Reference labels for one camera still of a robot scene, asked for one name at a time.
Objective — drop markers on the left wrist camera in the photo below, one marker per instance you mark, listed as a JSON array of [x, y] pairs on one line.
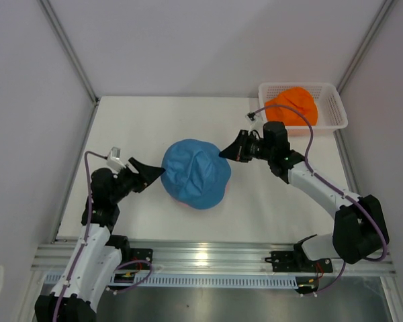
[[113, 160]]

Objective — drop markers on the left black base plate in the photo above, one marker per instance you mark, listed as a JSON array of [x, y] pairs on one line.
[[136, 255]]

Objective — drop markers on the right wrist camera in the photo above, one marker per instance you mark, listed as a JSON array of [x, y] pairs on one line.
[[255, 123]]

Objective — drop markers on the orange bucket hat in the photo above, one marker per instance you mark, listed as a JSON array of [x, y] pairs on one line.
[[297, 98]]

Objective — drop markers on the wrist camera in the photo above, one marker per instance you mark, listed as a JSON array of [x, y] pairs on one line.
[[255, 123], [113, 160]]

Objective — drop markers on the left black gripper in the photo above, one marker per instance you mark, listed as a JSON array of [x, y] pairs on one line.
[[150, 174]]

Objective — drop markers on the right aluminium corner post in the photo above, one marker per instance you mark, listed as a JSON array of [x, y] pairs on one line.
[[383, 13]]

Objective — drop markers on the left aluminium corner post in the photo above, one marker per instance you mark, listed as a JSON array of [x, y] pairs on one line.
[[68, 49]]

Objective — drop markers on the aluminium corner post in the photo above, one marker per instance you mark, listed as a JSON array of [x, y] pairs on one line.
[[383, 13], [68, 49]]

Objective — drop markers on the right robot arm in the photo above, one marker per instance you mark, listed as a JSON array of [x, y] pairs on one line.
[[359, 231]]

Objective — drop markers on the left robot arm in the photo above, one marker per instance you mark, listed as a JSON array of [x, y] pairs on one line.
[[98, 252]]

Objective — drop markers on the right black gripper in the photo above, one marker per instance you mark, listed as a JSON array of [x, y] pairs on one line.
[[237, 150]]

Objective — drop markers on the pink bucket hat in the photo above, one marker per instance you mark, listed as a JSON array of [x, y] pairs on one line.
[[186, 205]]

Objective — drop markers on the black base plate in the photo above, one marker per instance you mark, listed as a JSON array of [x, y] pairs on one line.
[[293, 261], [136, 255]]

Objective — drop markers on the white slotted cable duct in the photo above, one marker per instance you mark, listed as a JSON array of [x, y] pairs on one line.
[[221, 281]]

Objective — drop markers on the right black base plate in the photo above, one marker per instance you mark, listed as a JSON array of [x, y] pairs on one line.
[[293, 261]]

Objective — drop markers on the blue bucket hat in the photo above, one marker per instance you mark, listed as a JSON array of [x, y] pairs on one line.
[[194, 174]]

